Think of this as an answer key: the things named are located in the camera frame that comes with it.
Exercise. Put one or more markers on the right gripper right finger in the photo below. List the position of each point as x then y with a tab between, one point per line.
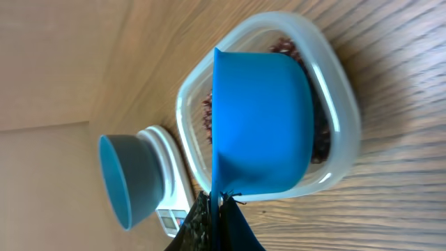
235	232

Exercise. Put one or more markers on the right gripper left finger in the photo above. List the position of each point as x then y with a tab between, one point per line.
195	232

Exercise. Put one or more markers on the blue plastic measuring scoop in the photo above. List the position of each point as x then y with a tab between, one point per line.
262	126

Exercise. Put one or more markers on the red beans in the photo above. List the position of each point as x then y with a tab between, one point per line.
322	140

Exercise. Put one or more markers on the white digital kitchen scale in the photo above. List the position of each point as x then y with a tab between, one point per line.
178	196

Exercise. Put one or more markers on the teal blue bowl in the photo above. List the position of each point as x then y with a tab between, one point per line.
132	177

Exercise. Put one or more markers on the clear plastic food container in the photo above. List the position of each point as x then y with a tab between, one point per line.
256	34

